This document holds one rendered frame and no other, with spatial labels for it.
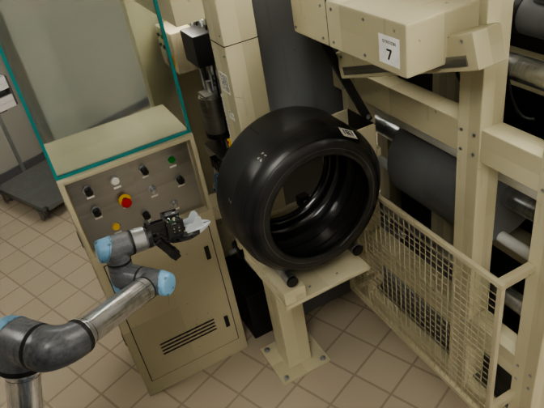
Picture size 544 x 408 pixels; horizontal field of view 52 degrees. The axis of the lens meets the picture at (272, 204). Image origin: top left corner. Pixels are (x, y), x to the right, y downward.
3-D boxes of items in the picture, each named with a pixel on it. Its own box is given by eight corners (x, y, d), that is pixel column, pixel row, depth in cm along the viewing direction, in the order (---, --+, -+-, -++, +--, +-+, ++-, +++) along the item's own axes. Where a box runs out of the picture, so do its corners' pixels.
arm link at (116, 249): (97, 259, 174) (91, 235, 170) (132, 248, 178) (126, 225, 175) (103, 271, 168) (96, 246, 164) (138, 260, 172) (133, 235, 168)
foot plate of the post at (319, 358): (260, 350, 293) (259, 347, 292) (303, 327, 301) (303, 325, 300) (284, 386, 273) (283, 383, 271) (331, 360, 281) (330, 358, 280)
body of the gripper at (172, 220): (184, 218, 174) (147, 230, 169) (188, 241, 178) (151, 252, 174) (176, 206, 179) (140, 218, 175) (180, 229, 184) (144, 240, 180)
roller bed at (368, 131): (325, 179, 251) (317, 119, 235) (352, 167, 256) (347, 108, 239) (350, 198, 236) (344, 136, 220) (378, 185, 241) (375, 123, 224)
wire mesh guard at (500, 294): (350, 288, 278) (337, 168, 239) (353, 286, 278) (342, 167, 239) (486, 424, 209) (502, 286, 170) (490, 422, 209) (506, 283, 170)
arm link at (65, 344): (53, 350, 128) (176, 261, 169) (18, 339, 133) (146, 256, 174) (61, 392, 132) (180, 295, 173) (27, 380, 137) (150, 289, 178)
